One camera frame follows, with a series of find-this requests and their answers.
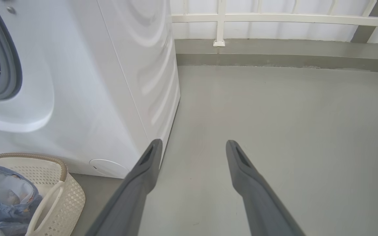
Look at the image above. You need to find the cream perforated laundry basket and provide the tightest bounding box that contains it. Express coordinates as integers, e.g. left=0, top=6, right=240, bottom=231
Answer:
left=0, top=153, right=86, bottom=236

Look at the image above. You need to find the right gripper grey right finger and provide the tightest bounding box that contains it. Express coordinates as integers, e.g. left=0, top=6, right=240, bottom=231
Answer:
left=226, top=140, right=304, bottom=236

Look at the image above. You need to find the white metal railing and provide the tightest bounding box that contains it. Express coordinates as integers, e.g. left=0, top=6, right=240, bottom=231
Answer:
left=171, top=0, right=378, bottom=47

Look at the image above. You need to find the blue cartoon print garment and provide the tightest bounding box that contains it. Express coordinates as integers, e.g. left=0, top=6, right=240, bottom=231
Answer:
left=0, top=146, right=43, bottom=236

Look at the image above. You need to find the white front-load washing machine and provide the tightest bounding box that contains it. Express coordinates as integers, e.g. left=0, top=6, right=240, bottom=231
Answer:
left=0, top=0, right=181, bottom=179

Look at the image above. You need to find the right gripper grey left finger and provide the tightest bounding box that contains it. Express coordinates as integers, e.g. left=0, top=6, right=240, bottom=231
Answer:
left=86, top=139, right=163, bottom=236

